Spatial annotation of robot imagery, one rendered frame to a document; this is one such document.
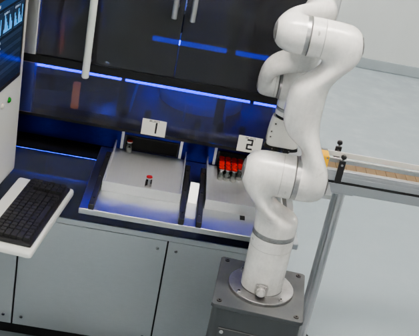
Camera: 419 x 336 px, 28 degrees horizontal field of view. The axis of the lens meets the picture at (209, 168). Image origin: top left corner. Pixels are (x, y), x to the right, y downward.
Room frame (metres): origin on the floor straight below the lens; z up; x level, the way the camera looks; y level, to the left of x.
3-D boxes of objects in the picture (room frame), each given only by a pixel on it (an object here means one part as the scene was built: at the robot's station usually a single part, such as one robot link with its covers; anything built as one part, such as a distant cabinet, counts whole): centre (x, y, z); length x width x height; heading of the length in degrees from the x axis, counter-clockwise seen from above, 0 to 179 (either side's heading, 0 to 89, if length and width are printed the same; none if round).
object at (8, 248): (2.32, 0.59, 0.79); 0.45 x 0.28 x 0.03; 176
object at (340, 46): (2.06, -0.24, 1.41); 0.16 x 0.12 x 0.50; 91
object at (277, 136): (2.42, -0.21, 1.21); 0.10 x 0.08 x 0.11; 93
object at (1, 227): (2.31, 0.53, 0.82); 0.40 x 0.14 x 0.02; 176
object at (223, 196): (2.61, -0.13, 0.90); 0.34 x 0.26 x 0.04; 4
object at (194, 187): (2.42, 0.03, 0.91); 0.14 x 0.03 x 0.06; 2
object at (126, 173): (2.59, 0.21, 0.90); 0.34 x 0.26 x 0.04; 3
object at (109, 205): (2.53, 0.04, 0.87); 0.70 x 0.48 x 0.02; 93
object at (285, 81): (2.42, -0.20, 1.35); 0.09 x 0.08 x 0.13; 91
